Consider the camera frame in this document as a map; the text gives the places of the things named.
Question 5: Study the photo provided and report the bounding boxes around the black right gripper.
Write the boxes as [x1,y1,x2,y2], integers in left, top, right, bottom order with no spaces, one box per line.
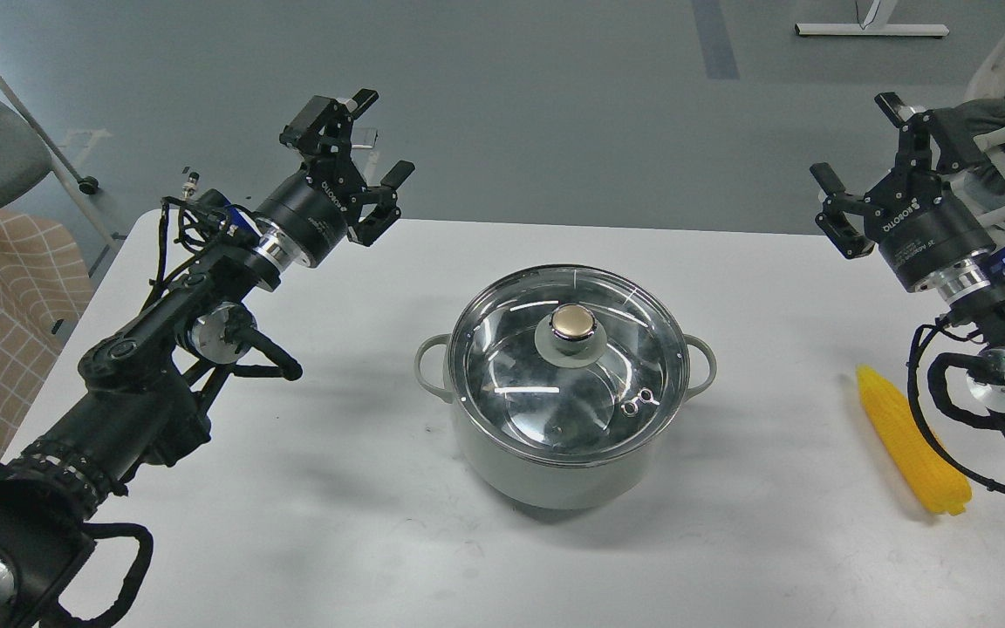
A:
[810,92,995,291]

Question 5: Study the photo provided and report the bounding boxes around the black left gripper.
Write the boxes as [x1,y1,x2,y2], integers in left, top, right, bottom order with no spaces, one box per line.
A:
[254,89,415,268]

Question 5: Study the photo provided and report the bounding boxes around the glass pot lid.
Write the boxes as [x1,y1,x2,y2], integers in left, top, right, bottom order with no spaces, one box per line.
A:
[444,265,715,468]

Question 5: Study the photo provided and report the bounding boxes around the yellow corn cob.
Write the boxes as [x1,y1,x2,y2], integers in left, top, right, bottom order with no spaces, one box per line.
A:
[855,365,973,516]

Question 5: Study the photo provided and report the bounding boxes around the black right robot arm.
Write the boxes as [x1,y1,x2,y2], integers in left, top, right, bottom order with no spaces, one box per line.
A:
[810,92,1005,494]

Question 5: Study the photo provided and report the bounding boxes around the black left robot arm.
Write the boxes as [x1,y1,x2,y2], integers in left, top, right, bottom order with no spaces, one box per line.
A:
[0,89,414,627]

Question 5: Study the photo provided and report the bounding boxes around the pale green steel pot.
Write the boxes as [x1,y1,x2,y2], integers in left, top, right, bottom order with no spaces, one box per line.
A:
[414,265,718,510]

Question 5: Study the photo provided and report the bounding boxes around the white desk foot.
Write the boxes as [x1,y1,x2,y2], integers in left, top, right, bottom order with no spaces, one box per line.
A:
[793,1,949,39]

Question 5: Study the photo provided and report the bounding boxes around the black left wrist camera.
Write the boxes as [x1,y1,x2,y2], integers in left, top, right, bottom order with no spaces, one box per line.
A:
[278,96,342,155]

